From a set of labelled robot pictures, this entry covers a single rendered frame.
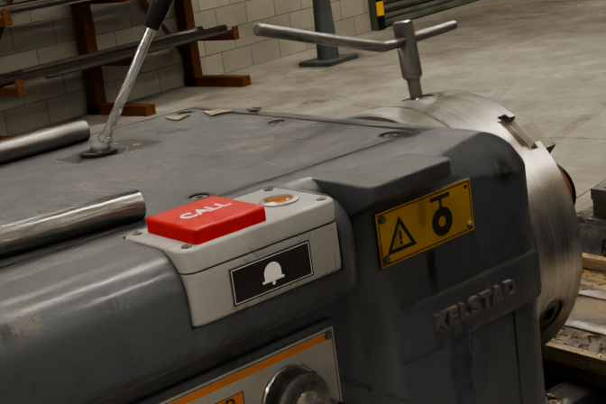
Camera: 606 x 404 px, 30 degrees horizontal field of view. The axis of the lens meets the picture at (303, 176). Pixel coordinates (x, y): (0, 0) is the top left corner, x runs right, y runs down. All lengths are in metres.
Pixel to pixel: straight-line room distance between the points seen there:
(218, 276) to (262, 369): 0.12
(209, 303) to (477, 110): 0.53
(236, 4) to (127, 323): 9.84
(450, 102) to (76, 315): 0.62
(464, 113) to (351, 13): 10.64
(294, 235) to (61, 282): 0.17
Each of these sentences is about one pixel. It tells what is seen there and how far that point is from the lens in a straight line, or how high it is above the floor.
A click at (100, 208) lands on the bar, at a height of 1.27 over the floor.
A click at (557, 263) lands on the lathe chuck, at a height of 1.07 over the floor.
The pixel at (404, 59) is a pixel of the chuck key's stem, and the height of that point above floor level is 1.28.
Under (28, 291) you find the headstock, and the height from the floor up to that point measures 1.25.
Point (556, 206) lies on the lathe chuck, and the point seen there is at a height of 1.13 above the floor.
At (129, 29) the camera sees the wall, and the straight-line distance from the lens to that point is 9.61.
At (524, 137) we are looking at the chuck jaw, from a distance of 1.20.
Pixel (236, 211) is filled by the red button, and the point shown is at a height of 1.27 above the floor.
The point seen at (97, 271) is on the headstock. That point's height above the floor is 1.25.
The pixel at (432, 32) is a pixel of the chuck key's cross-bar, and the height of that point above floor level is 1.30.
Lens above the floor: 1.46
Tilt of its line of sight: 14 degrees down
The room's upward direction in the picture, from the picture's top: 8 degrees counter-clockwise
